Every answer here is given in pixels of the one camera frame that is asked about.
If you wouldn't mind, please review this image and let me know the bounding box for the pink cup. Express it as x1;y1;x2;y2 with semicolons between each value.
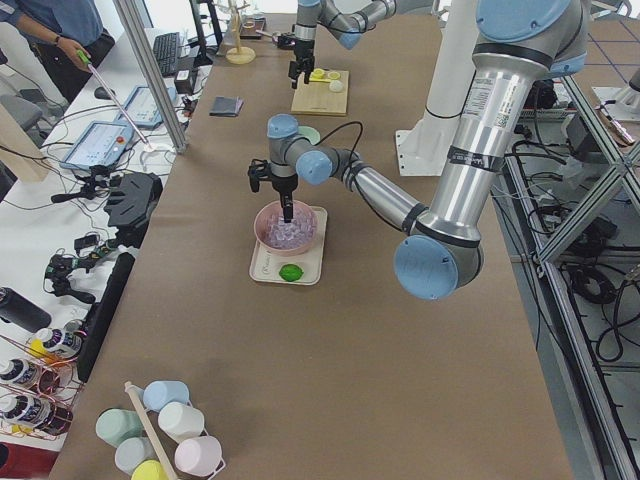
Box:
174;436;224;477

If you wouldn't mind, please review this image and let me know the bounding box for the mint green bowl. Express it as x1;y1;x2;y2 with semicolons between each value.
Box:
298;125;321;145

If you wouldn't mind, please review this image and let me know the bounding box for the pink bowl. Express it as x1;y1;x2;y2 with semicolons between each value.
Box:
254;200;318;256

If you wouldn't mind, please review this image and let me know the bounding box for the bamboo cutting board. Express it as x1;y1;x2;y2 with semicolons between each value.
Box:
291;69;349;116

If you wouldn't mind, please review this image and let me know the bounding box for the white cup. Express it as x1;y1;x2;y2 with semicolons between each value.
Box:
158;402;205;443

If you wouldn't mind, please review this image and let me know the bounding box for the blue teach pendant tablet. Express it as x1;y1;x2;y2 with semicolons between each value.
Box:
60;121;133;171

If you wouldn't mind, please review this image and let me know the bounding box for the person in blue shirt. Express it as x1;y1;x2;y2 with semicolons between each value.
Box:
1;0;115;103

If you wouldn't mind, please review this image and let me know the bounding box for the wooden mug tree stand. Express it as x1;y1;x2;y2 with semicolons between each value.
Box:
222;0;256;65

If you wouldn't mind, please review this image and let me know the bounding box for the pile of clear ice cubes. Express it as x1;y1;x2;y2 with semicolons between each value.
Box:
263;210;316;250

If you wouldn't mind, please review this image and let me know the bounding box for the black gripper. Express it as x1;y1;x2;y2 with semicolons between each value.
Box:
272;174;298;223
289;38;314;89

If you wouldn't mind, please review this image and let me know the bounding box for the grey cup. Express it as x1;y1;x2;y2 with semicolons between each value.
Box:
114;437;156;476

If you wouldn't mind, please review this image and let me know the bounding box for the folded grey cloth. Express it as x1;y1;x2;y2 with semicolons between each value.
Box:
209;96;244;117

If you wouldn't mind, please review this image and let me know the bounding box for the green lime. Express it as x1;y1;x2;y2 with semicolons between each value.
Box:
278;263;304;282

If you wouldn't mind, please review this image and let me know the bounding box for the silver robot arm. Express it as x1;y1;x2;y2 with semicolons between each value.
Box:
265;1;591;300
288;0;451;89

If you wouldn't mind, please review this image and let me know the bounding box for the yellow cup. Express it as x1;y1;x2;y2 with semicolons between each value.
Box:
131;459;168;480

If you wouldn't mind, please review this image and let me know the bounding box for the green cup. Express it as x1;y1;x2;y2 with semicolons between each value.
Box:
95;408;143;448

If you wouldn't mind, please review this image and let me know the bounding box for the black keyboard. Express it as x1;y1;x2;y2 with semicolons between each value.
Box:
152;32;180;77

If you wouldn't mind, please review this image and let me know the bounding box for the aluminium frame post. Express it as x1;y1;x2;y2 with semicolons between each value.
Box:
113;0;187;154

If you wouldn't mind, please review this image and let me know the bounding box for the black water bottle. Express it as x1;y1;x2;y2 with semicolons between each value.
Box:
1;287;51;333

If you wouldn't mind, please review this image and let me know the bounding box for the beige rabbit tray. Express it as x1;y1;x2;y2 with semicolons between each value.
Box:
249;206;328;286

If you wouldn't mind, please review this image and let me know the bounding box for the wooden cup rack rod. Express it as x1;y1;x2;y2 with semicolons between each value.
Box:
124;381;179;480

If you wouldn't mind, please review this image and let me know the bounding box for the blue cup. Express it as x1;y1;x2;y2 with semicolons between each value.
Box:
143;380;190;412

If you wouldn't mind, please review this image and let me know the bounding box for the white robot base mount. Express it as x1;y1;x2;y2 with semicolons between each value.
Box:
396;1;478;176

